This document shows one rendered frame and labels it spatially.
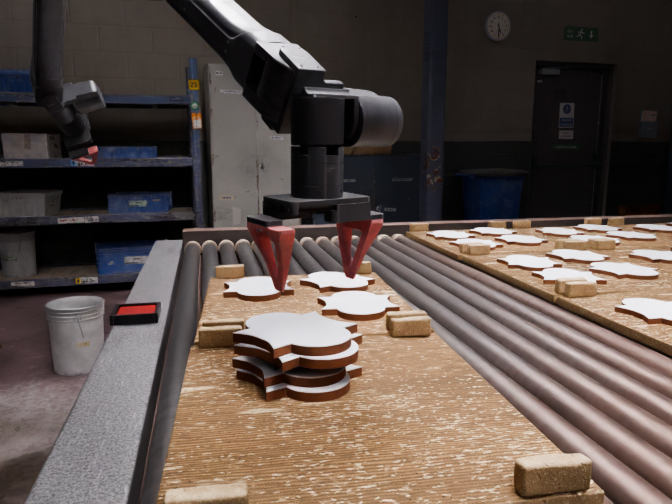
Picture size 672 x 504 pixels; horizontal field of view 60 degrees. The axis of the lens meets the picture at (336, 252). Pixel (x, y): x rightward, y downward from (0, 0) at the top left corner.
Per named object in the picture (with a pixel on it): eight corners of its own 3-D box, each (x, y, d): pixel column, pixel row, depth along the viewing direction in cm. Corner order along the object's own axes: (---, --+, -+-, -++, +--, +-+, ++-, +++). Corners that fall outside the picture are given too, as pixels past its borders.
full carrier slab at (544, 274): (553, 303, 108) (554, 280, 107) (461, 261, 147) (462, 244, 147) (714, 293, 115) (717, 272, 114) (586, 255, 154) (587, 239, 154)
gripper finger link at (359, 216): (298, 277, 69) (299, 198, 67) (346, 269, 73) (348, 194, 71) (333, 291, 63) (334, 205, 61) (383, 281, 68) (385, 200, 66)
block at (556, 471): (522, 501, 45) (524, 467, 45) (511, 487, 47) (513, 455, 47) (592, 493, 46) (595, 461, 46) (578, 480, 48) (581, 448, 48)
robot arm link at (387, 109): (254, 112, 69) (274, 43, 64) (332, 114, 76) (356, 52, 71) (303, 172, 62) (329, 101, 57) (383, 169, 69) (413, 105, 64)
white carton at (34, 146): (3, 161, 468) (0, 132, 464) (19, 160, 495) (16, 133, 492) (49, 160, 470) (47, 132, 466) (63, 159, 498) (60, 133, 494)
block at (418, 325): (391, 338, 83) (392, 320, 83) (388, 334, 85) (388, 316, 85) (432, 336, 84) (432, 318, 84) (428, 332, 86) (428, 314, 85)
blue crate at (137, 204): (107, 214, 491) (106, 194, 488) (116, 209, 527) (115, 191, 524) (169, 213, 499) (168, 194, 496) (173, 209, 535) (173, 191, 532)
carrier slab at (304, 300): (194, 352, 82) (193, 341, 82) (210, 285, 122) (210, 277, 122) (434, 340, 87) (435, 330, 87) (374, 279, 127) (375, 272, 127)
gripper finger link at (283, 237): (246, 286, 65) (244, 202, 63) (300, 277, 69) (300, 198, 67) (278, 302, 59) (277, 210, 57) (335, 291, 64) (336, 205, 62)
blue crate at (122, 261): (97, 276, 487) (95, 250, 483) (95, 266, 525) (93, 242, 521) (174, 269, 512) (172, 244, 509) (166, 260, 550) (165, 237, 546)
